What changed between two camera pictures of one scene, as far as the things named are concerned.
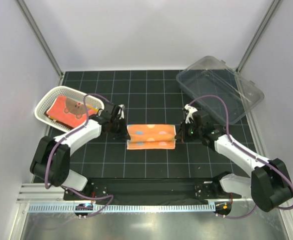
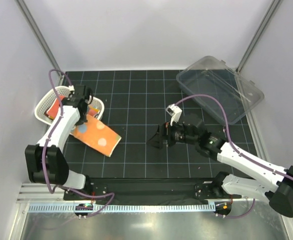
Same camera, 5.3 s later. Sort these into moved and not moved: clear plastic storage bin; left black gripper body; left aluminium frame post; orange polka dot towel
Moved: left black gripper body; orange polka dot towel
Not moved: clear plastic storage bin; left aluminium frame post
